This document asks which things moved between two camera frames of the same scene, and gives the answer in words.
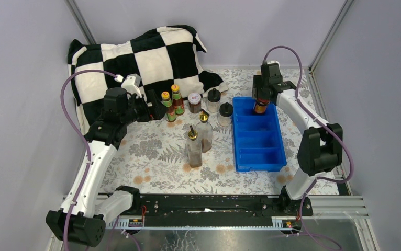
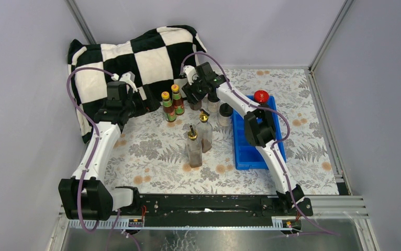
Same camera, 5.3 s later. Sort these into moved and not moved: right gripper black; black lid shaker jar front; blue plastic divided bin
Moved: right gripper black
Not moved: blue plastic divided bin; black lid shaker jar front
